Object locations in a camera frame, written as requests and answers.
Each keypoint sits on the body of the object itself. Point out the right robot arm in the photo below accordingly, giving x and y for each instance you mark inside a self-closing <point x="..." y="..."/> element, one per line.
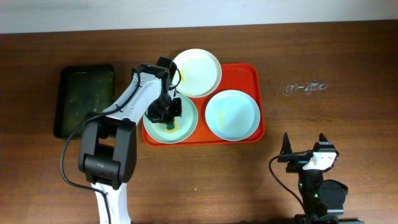
<point x="322" y="200"/>

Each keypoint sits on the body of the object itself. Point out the green yellow sponge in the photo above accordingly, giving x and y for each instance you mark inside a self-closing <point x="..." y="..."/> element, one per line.
<point x="171" y="128"/>

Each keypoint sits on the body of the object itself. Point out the mint green plate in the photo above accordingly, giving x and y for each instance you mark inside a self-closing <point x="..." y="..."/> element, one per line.
<point x="184" y="125"/>

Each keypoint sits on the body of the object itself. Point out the white plate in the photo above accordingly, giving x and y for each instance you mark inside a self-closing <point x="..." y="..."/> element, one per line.
<point x="200" y="71"/>

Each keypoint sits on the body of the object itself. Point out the red plastic tray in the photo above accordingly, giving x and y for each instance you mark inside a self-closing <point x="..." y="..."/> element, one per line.
<point x="235" y="76"/>

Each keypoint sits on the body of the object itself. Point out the light blue plate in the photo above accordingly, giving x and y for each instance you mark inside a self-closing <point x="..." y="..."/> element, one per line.
<point x="232" y="115"/>

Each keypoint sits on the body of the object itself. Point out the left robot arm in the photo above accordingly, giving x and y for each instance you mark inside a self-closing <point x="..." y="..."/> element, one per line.
<point x="108" y="148"/>

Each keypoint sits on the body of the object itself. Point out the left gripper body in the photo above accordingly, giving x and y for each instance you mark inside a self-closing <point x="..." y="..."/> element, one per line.
<point x="166" y="115"/>

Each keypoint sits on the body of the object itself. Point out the black water tray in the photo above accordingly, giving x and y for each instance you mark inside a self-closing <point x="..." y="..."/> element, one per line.
<point x="82" y="90"/>

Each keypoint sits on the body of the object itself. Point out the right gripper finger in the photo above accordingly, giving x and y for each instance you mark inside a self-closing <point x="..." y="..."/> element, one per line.
<point x="286" y="146"/>
<point x="322" y="138"/>

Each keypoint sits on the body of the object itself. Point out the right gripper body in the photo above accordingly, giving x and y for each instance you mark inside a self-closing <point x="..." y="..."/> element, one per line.
<point x="295" y="165"/>

